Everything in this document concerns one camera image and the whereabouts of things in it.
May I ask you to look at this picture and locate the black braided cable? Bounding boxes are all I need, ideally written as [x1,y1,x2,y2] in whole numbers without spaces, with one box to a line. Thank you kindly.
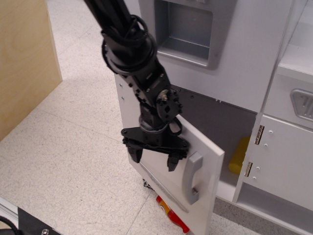
[0,215,21,235]

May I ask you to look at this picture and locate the red toy ketchup bottle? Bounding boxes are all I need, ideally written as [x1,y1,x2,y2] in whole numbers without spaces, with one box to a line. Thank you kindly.
[156,195,190,234]

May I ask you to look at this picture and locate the silver upper door hinge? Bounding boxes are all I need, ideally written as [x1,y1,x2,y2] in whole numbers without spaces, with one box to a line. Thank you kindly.
[254,125,264,145]

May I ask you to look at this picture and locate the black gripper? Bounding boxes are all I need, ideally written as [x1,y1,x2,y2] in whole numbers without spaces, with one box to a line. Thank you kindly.
[121,122,189,172]

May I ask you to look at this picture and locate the aluminium extrusion foot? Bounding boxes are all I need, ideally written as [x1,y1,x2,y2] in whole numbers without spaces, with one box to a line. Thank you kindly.
[142,179,153,190]

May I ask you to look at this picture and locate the white low fridge door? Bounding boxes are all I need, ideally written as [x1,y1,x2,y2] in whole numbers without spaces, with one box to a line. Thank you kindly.
[115,75,224,235]

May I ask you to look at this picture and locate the white toy fridge cabinet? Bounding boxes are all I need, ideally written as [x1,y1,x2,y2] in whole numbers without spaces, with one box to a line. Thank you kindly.
[126,0,313,235]

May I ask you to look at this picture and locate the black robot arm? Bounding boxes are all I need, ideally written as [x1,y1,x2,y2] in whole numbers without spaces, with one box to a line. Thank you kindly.
[86,0,189,171]

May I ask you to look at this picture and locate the grey fridge door handle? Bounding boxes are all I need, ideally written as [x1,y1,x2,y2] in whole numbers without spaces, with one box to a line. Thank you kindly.
[181,152,203,205]

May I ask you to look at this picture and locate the yellow toy bottle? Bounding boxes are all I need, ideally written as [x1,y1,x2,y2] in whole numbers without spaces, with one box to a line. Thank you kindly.
[228,136,250,174]

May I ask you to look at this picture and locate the light wooden panel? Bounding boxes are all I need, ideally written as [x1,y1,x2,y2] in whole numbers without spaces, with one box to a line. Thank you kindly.
[0,0,62,139]

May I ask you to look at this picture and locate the white side cabinet door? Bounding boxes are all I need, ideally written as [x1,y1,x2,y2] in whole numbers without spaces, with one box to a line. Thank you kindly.
[244,116,313,210]

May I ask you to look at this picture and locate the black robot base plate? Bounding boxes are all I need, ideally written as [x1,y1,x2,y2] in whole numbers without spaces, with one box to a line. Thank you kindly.
[18,208,60,235]

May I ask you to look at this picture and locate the silver door hinge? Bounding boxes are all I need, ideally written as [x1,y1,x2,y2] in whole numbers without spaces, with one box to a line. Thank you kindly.
[254,125,264,145]
[244,162,253,177]

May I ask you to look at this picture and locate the silver lower door hinge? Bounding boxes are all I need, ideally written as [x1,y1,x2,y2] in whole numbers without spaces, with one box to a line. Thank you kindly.
[244,162,253,177]

